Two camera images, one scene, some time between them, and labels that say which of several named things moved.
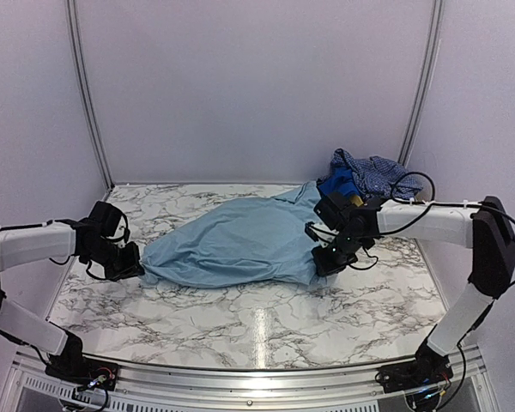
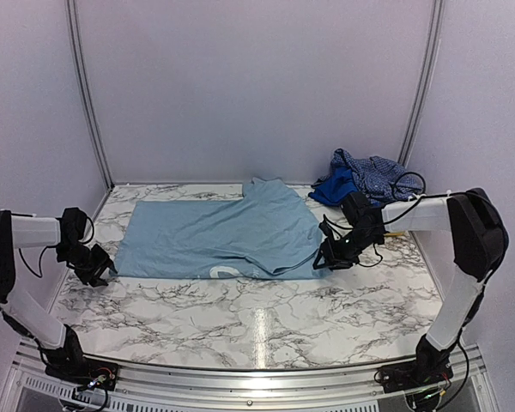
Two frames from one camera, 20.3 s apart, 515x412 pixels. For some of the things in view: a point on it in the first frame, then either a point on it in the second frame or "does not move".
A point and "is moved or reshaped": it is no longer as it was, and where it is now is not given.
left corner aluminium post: [78, 64] does not move
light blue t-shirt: [238, 242] is moved or reshaped
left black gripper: [132, 267] → [103, 263]
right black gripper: [326, 266] does not move
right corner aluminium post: [437, 22] does not move
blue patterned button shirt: [377, 177] does not move
